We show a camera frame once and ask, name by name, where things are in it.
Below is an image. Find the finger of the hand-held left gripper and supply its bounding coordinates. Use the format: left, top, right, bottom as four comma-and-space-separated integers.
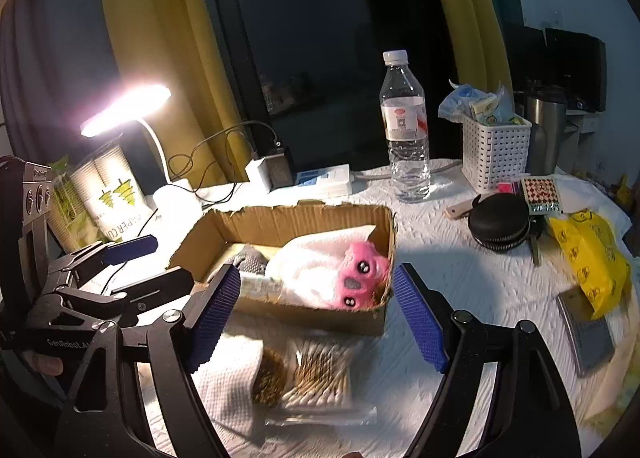
49, 235, 160, 281
109, 268, 196, 325

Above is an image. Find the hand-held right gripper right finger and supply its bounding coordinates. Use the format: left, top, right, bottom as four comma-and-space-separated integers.
393, 262, 584, 458

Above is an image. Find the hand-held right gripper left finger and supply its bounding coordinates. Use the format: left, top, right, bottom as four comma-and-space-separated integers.
54, 263, 242, 458

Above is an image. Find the pink plush toy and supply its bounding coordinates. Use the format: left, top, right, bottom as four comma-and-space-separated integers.
326, 237, 394, 312

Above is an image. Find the cardboard box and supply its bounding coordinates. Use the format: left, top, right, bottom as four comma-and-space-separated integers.
167, 203, 399, 337

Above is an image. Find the person's left hand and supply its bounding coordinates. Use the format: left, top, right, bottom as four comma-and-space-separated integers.
30, 355, 65, 378

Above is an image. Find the white quilted table cloth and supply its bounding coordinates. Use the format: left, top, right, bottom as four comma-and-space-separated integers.
90, 158, 637, 458

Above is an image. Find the paper cup package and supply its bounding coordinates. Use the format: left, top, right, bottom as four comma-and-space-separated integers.
50, 143, 157, 260

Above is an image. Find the grey knitted cloth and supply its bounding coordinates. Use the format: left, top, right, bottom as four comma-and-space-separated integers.
207, 244, 269, 285

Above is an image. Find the white paper towel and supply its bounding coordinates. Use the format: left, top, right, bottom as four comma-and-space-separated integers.
192, 333, 267, 440

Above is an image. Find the brown scouring pad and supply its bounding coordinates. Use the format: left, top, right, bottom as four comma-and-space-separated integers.
251, 345, 297, 408

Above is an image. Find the cotton swab packet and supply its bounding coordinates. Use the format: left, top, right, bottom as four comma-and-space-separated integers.
264, 337, 379, 427

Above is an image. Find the small beige case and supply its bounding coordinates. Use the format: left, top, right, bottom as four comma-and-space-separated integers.
446, 197, 482, 220

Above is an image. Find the black round zip case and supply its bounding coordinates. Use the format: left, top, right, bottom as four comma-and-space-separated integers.
467, 193, 532, 253

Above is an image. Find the dark key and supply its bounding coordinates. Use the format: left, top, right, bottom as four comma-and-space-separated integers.
527, 217, 546, 267

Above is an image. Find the white desk lamp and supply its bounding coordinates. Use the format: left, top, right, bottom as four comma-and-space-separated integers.
79, 82, 204, 214

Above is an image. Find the white charger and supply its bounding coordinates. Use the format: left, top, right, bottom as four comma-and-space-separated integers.
244, 156, 274, 193

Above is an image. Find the clear plastic water bottle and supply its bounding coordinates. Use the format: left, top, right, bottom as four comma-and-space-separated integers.
379, 50, 432, 204

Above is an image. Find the grey notebook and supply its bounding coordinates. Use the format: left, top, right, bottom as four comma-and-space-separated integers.
556, 285, 616, 378

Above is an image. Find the black power adapter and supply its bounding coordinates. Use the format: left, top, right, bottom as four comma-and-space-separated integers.
264, 140, 297, 189

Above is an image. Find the white power strip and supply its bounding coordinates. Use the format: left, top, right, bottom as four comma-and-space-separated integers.
292, 163, 354, 199

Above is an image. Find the checkered packet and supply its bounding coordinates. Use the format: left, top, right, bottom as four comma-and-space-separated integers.
520, 175, 565, 216

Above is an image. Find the dark grey curtain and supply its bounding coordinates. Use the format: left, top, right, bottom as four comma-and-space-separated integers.
0, 0, 117, 166

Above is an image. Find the yellow plastic bag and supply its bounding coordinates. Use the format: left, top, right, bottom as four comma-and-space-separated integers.
547, 210, 632, 322

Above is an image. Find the white plastic basket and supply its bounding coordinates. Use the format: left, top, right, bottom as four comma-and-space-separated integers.
460, 114, 533, 193

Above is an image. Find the yellow curtain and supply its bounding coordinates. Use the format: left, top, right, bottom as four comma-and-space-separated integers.
417, 0, 514, 162
98, 0, 247, 190

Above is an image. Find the pale yellow sachet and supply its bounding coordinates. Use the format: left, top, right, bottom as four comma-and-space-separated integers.
469, 92, 502, 120

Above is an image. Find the crumpled clear plastic bag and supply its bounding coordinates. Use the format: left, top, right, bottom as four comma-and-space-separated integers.
438, 80, 490, 122

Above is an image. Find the steel thermos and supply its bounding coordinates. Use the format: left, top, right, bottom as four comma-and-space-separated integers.
522, 92, 569, 177

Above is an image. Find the dark window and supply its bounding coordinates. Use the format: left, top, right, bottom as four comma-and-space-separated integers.
200, 0, 462, 175

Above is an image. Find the black monitor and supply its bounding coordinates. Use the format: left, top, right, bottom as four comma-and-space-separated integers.
544, 27, 609, 113

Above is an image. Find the black cable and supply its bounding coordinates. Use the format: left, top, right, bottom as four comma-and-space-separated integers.
167, 120, 279, 205

